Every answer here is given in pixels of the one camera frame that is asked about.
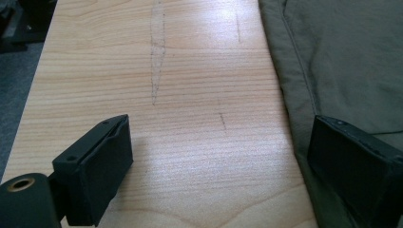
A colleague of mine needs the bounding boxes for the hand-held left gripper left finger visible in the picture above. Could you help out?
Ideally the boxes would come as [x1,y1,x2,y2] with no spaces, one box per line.
[51,114,134,228]

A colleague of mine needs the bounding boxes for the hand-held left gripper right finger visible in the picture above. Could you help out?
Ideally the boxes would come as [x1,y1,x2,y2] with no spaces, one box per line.
[306,115,403,228]

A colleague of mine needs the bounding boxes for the olive green shorts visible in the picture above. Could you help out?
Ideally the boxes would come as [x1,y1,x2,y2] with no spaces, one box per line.
[258,0,403,228]

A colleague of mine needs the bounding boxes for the black stand base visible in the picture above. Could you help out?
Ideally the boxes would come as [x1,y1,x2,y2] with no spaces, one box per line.
[0,0,59,54]

